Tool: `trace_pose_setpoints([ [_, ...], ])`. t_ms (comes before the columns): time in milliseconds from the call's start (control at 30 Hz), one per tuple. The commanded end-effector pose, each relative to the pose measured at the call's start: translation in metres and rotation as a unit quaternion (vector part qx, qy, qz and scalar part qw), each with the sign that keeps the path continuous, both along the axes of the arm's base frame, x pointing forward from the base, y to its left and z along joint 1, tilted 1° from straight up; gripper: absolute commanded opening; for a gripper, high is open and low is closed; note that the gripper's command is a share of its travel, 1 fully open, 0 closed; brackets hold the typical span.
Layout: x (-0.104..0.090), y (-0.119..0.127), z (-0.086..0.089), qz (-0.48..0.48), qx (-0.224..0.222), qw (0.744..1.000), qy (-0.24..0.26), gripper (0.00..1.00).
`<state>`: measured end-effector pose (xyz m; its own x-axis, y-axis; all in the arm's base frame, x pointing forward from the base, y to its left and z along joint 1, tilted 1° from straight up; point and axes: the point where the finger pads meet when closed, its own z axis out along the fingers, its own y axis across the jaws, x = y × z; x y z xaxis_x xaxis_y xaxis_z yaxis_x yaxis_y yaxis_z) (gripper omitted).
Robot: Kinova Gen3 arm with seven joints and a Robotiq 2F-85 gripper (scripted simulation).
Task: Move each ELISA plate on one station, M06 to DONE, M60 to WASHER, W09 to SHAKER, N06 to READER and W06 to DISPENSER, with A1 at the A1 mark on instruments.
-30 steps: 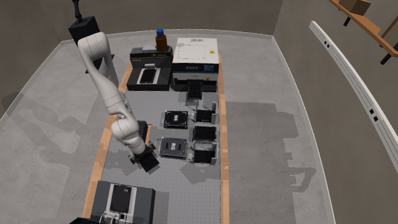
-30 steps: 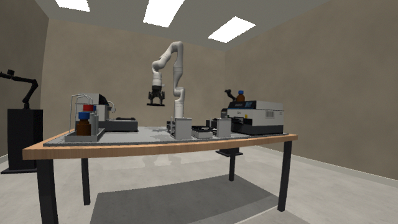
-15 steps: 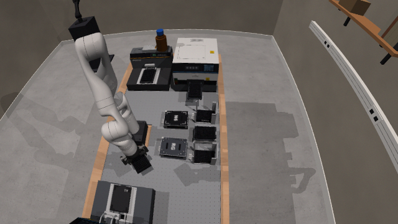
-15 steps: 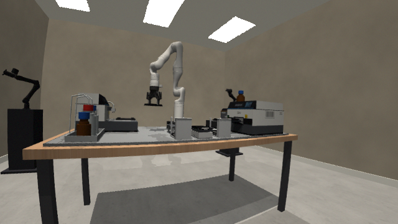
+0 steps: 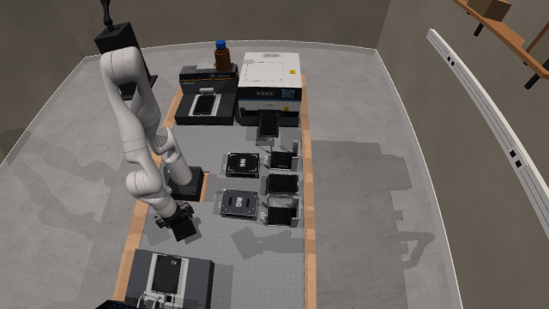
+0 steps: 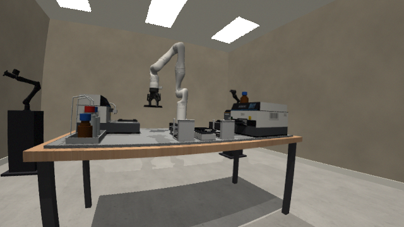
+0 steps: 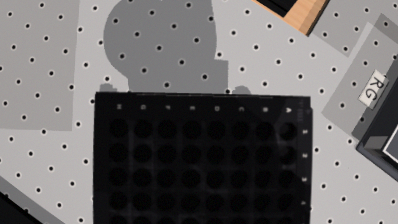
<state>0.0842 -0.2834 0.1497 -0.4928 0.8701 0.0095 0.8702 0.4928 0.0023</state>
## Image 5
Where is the brown glass bottle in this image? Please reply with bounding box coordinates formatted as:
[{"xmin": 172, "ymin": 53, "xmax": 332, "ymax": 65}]
[{"xmin": 214, "ymin": 48, "xmax": 232, "ymax": 72}]

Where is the blue bottle cap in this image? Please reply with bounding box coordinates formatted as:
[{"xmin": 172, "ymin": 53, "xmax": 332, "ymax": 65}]
[{"xmin": 215, "ymin": 39, "xmax": 226, "ymax": 48}]

